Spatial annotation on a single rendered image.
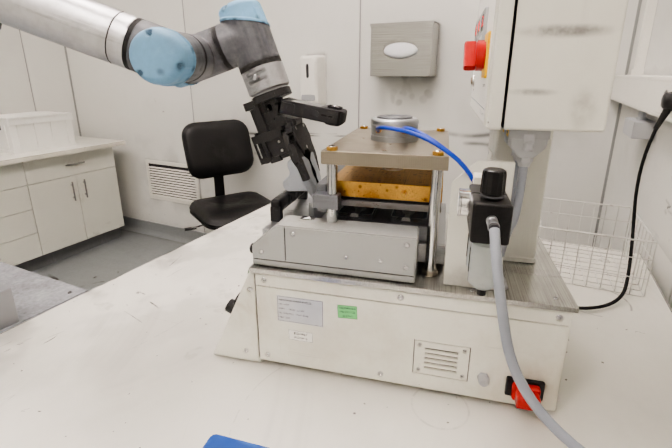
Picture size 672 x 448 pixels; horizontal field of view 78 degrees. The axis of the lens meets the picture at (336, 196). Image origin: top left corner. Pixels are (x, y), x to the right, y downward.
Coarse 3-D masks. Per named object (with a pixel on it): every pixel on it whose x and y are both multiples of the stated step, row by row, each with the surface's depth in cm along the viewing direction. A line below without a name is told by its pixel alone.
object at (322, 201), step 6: (342, 168) 73; (324, 180) 65; (318, 186) 63; (324, 186) 63; (318, 192) 63; (324, 192) 63; (318, 198) 62; (324, 198) 61; (330, 198) 61; (336, 198) 61; (318, 204) 62; (324, 204) 62; (330, 204) 61; (336, 204) 61; (318, 210) 64; (324, 210) 64
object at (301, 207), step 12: (300, 204) 81; (312, 204) 69; (444, 204) 81; (324, 216) 74; (444, 216) 74; (264, 228) 69; (444, 228) 69; (444, 240) 64; (420, 252) 63; (444, 252) 62
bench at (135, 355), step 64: (192, 256) 110; (64, 320) 81; (128, 320) 81; (192, 320) 81; (576, 320) 81; (640, 320) 81; (0, 384) 65; (64, 384) 65; (128, 384) 65; (192, 384) 65; (256, 384) 65; (320, 384) 65; (384, 384) 65; (576, 384) 65; (640, 384) 65
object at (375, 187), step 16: (352, 176) 66; (368, 176) 66; (384, 176) 66; (400, 176) 66; (416, 176) 66; (352, 192) 64; (368, 192) 63; (384, 192) 62; (400, 192) 62; (416, 192) 61; (384, 208) 63; (400, 208) 62; (416, 208) 62
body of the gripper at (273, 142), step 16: (256, 96) 70; (272, 96) 70; (256, 112) 73; (272, 112) 73; (256, 128) 76; (272, 128) 73; (288, 128) 71; (304, 128) 75; (272, 144) 73; (288, 144) 71; (304, 144) 73; (272, 160) 73
